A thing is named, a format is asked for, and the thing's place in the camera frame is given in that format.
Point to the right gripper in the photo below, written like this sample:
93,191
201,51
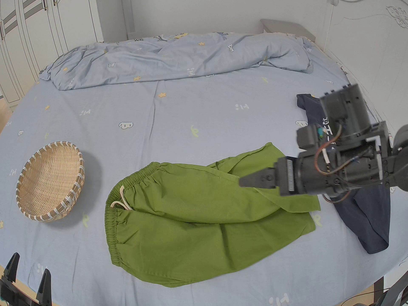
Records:
322,174

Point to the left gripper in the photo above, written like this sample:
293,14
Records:
12,295

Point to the green shorts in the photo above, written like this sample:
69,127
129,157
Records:
191,221

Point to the round woven basket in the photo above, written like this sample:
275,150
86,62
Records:
47,177

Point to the bed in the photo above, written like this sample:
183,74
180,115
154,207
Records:
197,113

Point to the dark blue printed T-shirt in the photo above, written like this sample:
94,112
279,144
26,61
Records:
369,215

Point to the grey bedside table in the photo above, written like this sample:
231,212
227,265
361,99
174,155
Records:
283,27

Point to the pale blue quilt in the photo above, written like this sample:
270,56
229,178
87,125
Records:
165,62

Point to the white wardrobe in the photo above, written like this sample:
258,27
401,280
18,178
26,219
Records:
38,27

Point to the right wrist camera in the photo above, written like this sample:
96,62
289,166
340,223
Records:
307,137

